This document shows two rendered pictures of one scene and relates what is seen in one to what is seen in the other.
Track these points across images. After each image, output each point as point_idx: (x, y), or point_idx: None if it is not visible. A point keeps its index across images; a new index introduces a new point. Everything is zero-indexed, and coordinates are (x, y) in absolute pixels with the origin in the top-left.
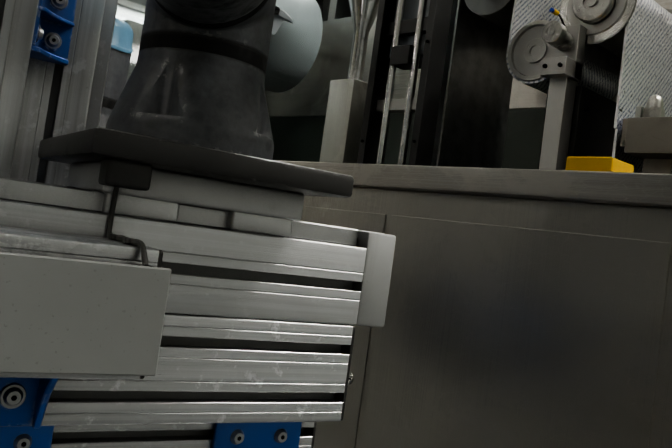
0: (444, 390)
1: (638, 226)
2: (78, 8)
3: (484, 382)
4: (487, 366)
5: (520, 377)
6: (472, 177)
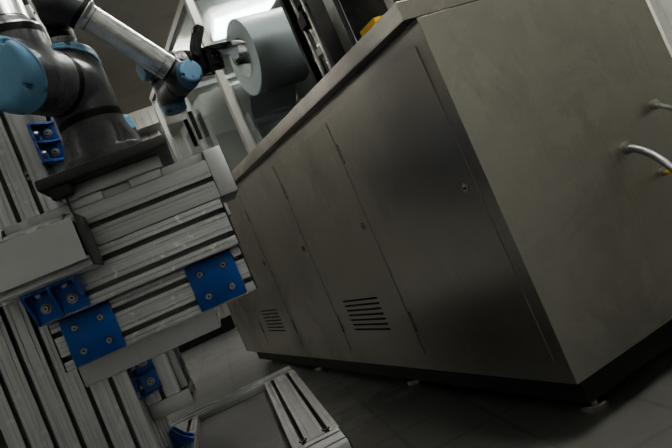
0: (394, 201)
1: (401, 47)
2: (58, 130)
3: (403, 184)
4: (399, 174)
5: (412, 169)
6: (333, 75)
